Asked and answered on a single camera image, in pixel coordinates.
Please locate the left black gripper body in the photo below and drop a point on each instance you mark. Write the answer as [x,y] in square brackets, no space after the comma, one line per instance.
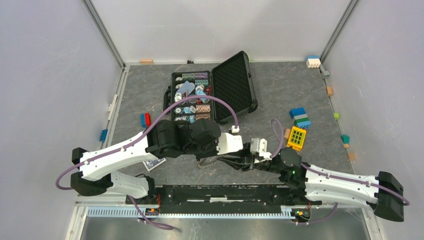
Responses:
[209,150]

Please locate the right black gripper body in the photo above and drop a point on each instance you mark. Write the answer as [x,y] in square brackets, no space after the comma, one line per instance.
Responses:
[268,165]

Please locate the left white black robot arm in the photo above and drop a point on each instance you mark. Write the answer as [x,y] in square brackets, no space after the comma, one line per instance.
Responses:
[98,171]

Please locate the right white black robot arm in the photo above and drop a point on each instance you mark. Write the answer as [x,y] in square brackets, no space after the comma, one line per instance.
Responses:
[309,183]

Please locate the yellow window brick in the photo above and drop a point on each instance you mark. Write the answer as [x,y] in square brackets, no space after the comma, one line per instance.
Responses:
[296,138]

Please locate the wooden cylinder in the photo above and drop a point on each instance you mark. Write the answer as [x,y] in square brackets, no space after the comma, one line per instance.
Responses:
[287,133]

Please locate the blue green brick stack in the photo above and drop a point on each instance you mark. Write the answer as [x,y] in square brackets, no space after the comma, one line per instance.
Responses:
[300,118]

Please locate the blue playing card deck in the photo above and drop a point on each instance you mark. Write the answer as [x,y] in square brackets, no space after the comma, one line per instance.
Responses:
[152,164]

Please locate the red blue brick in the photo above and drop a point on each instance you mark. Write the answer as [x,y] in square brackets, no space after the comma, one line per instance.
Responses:
[145,120]

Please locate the black poker chip case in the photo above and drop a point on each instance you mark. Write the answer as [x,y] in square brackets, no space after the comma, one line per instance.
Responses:
[231,81]

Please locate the teal brick right edge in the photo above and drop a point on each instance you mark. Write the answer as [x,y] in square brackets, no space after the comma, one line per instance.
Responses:
[345,138]

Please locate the tan block right edge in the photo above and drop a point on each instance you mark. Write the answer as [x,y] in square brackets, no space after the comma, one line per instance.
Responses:
[351,156]

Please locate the orange block right edge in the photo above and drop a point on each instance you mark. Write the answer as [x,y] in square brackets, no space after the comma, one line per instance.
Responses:
[329,91]

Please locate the tan wooden block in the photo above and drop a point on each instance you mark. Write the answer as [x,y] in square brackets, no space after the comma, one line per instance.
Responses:
[146,61]

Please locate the white blue corner brick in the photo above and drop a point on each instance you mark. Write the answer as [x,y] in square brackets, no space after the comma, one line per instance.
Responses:
[313,61]

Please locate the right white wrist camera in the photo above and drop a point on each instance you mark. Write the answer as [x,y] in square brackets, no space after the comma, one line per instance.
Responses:
[258,148]

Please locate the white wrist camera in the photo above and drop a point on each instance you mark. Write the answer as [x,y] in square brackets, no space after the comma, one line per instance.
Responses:
[258,148]
[229,142]

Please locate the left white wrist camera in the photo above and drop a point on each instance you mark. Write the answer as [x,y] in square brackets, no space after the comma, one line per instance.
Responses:
[229,142]

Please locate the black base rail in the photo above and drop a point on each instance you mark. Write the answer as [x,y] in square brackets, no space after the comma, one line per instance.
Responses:
[225,199]

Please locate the blue brick on left rail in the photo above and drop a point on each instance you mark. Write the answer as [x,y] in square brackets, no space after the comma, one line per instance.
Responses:
[103,135]

